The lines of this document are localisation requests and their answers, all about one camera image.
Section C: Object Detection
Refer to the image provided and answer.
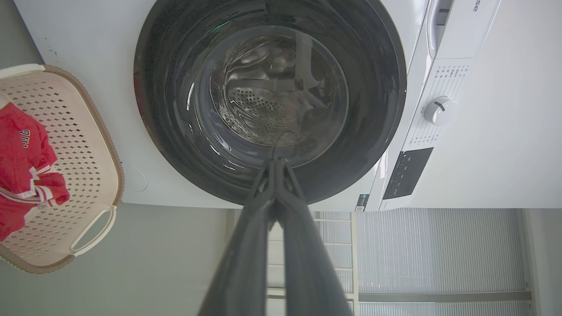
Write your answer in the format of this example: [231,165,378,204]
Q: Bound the white window blinds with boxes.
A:
[314,208,527,316]

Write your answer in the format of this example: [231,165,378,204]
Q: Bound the beige perforated laundry basket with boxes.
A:
[0,64,125,274]

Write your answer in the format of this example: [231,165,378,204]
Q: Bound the black washer display panel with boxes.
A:
[382,147,434,200]

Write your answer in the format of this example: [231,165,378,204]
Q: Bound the round black glass washer door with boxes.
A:
[133,0,407,206]

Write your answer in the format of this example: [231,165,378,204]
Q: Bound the red white-trimmed garment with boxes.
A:
[0,102,70,242]

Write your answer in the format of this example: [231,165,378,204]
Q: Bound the white front-load washing machine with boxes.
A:
[13,0,562,212]

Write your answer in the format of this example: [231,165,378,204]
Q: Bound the white washer control knob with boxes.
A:
[423,96,457,126]

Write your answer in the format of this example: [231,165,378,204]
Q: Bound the white detergent drawer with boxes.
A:
[427,0,502,61]

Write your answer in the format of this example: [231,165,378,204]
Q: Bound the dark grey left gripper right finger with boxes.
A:
[275,159,354,316]

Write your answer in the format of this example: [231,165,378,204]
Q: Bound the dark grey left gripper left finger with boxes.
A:
[198,159,276,316]

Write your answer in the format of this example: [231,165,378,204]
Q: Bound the white window frame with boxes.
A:
[266,209,535,316]

